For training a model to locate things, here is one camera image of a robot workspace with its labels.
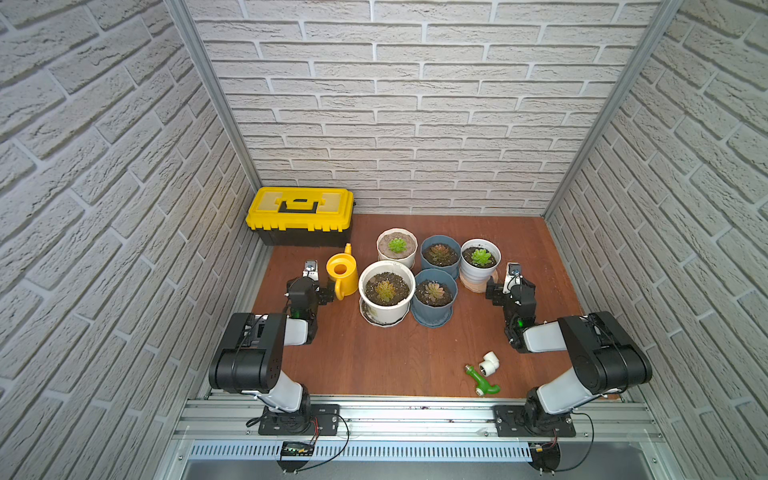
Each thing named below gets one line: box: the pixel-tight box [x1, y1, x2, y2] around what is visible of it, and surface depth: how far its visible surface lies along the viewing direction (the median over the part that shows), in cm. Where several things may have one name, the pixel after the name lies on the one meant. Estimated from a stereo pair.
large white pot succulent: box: [358, 260, 416, 327], surface depth 89 cm
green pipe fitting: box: [464, 364, 501, 397], surface depth 80 cm
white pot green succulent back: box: [376, 228, 418, 269], surface depth 98 cm
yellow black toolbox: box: [246, 187, 355, 248], surface depth 100 cm
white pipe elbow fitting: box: [479, 351, 500, 377], surface depth 82 cm
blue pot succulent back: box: [420, 235, 461, 280], surface depth 99 cm
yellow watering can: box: [326, 242, 359, 300], surface depth 91 cm
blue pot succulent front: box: [411, 268, 458, 329], surface depth 91 cm
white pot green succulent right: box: [460, 238, 502, 283], surface depth 97 cm
